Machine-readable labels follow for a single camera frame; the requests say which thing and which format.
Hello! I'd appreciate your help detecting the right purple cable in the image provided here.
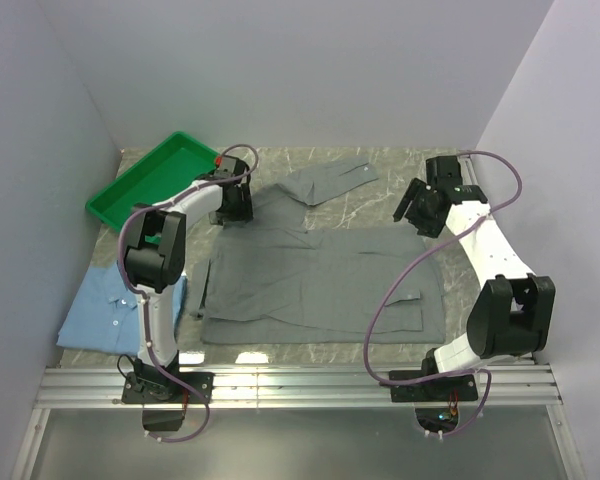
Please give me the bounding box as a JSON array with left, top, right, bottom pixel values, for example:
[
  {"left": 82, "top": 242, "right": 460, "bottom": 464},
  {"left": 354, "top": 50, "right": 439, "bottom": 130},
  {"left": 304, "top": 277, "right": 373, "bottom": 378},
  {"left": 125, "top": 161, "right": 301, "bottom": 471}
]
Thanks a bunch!
[{"left": 362, "top": 149, "right": 525, "bottom": 436}]

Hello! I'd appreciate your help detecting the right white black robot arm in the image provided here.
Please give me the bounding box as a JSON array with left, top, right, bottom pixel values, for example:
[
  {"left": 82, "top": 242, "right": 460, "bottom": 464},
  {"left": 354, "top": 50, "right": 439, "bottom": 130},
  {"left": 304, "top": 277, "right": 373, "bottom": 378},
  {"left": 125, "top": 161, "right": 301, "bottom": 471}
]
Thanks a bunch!
[{"left": 393, "top": 179, "right": 556, "bottom": 400}]

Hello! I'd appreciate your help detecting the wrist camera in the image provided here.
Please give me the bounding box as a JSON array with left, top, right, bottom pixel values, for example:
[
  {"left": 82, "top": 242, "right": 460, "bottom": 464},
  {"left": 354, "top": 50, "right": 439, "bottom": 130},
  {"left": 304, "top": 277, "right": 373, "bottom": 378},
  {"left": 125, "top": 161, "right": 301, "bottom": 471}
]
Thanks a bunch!
[
  {"left": 212, "top": 155, "right": 251, "bottom": 182},
  {"left": 425, "top": 155, "right": 464, "bottom": 190}
]

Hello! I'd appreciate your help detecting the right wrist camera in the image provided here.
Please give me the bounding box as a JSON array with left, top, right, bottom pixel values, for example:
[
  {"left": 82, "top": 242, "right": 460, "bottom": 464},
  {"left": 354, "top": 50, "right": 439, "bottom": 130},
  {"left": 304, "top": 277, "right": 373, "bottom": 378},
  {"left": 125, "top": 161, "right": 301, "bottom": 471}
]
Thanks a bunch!
[{"left": 425, "top": 155, "right": 464, "bottom": 190}]

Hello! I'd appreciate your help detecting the green plastic tray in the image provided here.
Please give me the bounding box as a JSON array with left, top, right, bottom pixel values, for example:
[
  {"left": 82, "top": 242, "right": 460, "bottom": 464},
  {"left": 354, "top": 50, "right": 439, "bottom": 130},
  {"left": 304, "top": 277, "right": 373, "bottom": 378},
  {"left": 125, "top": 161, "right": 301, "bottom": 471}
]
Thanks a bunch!
[{"left": 85, "top": 132, "right": 218, "bottom": 231}]

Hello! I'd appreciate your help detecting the grey long sleeve shirt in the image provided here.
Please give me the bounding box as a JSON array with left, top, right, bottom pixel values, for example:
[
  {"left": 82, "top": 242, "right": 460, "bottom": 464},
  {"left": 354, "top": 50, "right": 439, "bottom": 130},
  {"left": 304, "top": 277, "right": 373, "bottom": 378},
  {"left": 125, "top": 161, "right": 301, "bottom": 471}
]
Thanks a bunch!
[{"left": 187, "top": 156, "right": 446, "bottom": 345}]

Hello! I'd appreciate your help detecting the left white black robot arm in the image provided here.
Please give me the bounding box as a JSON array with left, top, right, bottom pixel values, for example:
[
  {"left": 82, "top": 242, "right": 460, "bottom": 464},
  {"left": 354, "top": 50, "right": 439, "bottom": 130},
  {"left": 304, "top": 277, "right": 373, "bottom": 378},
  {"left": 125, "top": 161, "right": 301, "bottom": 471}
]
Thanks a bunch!
[{"left": 118, "top": 177, "right": 253, "bottom": 402}]

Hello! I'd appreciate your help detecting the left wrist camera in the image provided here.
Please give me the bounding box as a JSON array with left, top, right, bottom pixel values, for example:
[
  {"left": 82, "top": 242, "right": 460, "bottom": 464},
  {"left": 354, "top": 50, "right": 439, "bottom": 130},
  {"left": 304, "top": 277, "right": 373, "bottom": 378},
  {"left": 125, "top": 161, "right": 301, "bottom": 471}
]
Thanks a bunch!
[{"left": 212, "top": 155, "right": 251, "bottom": 182}]

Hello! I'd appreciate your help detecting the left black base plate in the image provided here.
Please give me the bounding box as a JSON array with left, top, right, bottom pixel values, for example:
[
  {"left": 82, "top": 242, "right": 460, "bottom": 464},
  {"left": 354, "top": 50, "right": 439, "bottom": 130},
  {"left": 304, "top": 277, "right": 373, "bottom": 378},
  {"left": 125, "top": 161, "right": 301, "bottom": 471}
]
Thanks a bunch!
[{"left": 121, "top": 372, "right": 214, "bottom": 405}]

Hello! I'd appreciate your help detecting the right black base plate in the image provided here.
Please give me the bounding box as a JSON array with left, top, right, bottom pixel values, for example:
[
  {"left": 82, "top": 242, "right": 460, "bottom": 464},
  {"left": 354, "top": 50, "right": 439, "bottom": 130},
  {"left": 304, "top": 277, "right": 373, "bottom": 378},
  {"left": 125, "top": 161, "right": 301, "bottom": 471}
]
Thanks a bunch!
[{"left": 378, "top": 370, "right": 478, "bottom": 403}]

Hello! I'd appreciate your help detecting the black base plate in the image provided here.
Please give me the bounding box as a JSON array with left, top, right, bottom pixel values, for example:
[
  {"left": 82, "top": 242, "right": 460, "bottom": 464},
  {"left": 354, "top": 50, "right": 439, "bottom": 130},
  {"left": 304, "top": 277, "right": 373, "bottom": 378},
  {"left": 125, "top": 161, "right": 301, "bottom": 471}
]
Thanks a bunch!
[
  {"left": 121, "top": 372, "right": 214, "bottom": 405},
  {"left": 378, "top": 370, "right": 478, "bottom": 403}
]

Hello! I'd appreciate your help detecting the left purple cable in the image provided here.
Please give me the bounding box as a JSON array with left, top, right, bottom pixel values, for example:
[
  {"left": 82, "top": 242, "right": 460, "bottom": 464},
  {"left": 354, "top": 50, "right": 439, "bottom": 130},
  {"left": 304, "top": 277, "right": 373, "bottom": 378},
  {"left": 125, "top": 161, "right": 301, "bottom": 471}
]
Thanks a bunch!
[{"left": 117, "top": 143, "right": 260, "bottom": 444}]

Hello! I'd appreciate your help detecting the purple cable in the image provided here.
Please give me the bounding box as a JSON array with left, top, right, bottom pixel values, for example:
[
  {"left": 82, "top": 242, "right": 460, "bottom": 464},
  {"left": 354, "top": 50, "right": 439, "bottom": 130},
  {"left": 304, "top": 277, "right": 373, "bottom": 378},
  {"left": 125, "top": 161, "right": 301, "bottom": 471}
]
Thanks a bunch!
[
  {"left": 117, "top": 143, "right": 260, "bottom": 444},
  {"left": 362, "top": 149, "right": 525, "bottom": 436}
]

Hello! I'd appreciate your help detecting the folded light blue shirt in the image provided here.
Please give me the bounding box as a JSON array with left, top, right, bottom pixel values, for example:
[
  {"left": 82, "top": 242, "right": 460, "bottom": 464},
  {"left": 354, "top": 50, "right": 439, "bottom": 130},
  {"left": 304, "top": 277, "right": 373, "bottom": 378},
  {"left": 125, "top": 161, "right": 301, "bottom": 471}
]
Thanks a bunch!
[{"left": 57, "top": 264, "right": 187, "bottom": 363}]

